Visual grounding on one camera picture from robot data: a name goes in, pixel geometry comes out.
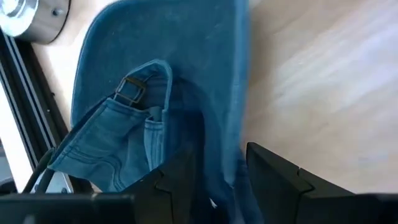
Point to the blue denim cap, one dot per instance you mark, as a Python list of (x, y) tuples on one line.
[(186, 46)]

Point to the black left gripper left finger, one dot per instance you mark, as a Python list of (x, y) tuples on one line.
[(77, 208)]

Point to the black aluminium frame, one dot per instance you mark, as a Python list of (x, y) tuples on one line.
[(28, 102)]

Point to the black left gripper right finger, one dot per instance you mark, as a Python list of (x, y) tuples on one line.
[(311, 207)]

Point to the table lamp with white shade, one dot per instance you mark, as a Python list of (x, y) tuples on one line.
[(37, 21)]

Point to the silver metal bracket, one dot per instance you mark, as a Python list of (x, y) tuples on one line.
[(59, 185)]

